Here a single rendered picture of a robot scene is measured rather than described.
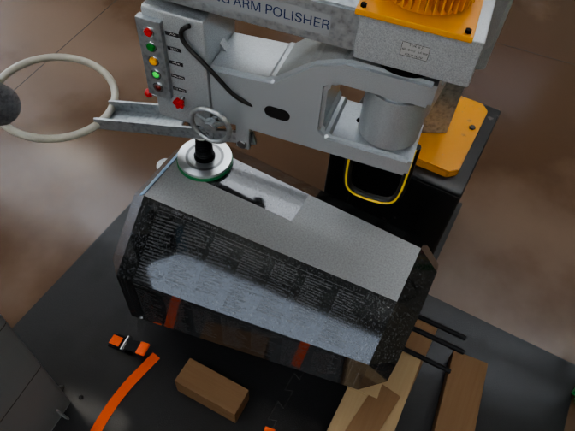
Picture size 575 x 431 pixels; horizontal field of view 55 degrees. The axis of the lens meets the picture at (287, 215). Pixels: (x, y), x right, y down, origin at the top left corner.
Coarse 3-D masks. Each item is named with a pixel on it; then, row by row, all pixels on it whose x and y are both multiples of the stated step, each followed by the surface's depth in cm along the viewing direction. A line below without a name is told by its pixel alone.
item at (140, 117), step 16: (128, 112) 218; (144, 112) 216; (112, 128) 213; (128, 128) 209; (144, 128) 206; (160, 128) 202; (176, 128) 199; (192, 128) 196; (240, 144) 187; (256, 144) 190
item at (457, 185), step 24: (480, 144) 243; (336, 168) 252; (360, 168) 244; (336, 192) 264; (384, 192) 248; (408, 192) 240; (432, 192) 232; (456, 192) 226; (384, 216) 260; (408, 216) 252; (432, 216) 243; (456, 216) 310; (432, 240) 254
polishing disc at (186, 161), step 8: (184, 144) 219; (192, 144) 219; (216, 144) 220; (224, 144) 220; (184, 152) 216; (192, 152) 216; (216, 152) 217; (224, 152) 217; (184, 160) 214; (192, 160) 214; (216, 160) 214; (224, 160) 215; (184, 168) 211; (192, 168) 211; (200, 168) 211; (208, 168) 212; (216, 168) 212; (224, 168) 212; (192, 176) 210; (200, 176) 209; (208, 176) 209
